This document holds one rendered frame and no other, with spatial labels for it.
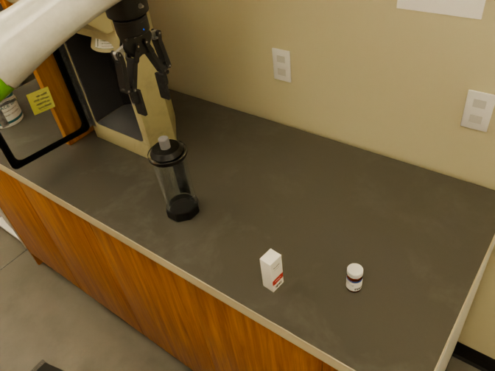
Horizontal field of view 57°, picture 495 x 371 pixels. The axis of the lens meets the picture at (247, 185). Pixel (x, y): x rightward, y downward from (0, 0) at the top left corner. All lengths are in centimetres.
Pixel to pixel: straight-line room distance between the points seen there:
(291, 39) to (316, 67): 12
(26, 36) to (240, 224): 75
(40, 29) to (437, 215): 106
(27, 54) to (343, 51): 92
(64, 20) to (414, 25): 87
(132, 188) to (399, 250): 84
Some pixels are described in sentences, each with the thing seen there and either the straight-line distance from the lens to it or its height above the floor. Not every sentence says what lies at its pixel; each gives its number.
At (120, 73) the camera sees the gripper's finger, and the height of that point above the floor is 143.
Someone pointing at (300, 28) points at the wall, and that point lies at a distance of 150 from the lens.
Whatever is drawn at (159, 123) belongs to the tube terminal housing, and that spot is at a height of 106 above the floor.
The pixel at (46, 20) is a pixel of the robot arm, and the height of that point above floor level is 163.
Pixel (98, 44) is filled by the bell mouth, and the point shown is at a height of 134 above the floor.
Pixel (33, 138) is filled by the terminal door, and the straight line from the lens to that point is 171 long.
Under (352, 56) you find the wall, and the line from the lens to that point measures 144.
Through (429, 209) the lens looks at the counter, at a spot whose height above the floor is 94.
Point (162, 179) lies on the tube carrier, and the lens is 126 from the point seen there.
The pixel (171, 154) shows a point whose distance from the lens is 121.
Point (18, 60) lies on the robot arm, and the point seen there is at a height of 158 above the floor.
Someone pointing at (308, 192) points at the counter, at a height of 94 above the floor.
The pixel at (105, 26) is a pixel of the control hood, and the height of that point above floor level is 143.
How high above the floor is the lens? 188
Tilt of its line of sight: 41 degrees down
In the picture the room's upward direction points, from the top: 8 degrees counter-clockwise
